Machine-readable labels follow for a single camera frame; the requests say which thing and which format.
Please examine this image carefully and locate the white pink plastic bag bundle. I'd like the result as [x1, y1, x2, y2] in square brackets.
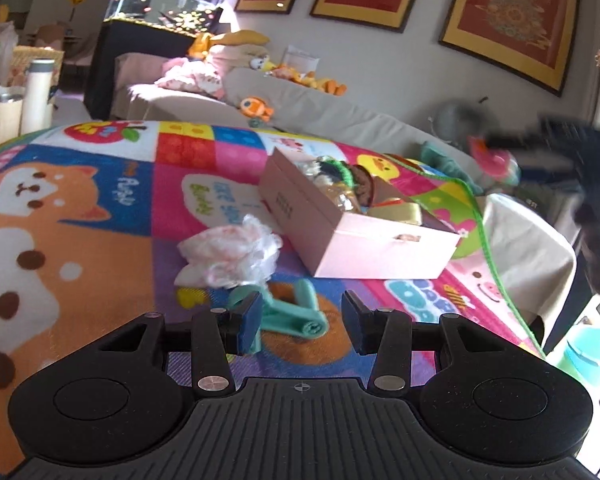
[174, 214, 283, 289]

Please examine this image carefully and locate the pink cardboard box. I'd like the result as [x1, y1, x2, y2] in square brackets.
[259, 150, 460, 280]

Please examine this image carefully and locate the pink pig squishy toy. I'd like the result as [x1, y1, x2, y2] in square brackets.
[468, 136, 520, 186]

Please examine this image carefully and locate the packaged round bread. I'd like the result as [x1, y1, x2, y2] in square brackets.
[322, 182, 361, 214]

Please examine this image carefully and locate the brown round toy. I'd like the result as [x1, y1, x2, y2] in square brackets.
[349, 165, 376, 207]

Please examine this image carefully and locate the green crochet hat doll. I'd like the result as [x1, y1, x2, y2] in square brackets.
[311, 157, 358, 190]

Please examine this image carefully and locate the colourful cartoon play mat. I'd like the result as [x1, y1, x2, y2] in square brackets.
[0, 120, 540, 477]

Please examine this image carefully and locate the teal cup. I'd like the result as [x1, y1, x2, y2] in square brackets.
[565, 324, 600, 404]

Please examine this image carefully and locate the orange clownfish plush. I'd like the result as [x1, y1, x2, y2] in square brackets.
[239, 96, 275, 122]

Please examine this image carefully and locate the pink clothes pile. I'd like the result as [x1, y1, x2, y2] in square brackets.
[155, 58, 225, 100]

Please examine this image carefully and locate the orange plush toy row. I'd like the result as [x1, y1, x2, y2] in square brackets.
[249, 56, 348, 96]

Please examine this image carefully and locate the yellow pillow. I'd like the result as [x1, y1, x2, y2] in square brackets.
[210, 29, 270, 46]

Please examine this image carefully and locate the white thermos bottle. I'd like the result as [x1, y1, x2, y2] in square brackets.
[20, 58, 55, 134]

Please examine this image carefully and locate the beige mug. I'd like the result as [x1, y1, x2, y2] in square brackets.
[0, 93, 23, 144]

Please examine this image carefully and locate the black fish tank cabinet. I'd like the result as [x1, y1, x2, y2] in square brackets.
[83, 20, 194, 119]

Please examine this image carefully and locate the glass fish tank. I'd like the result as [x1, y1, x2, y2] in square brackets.
[104, 0, 223, 37]

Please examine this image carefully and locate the woven basket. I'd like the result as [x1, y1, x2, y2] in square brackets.
[10, 44, 67, 89]

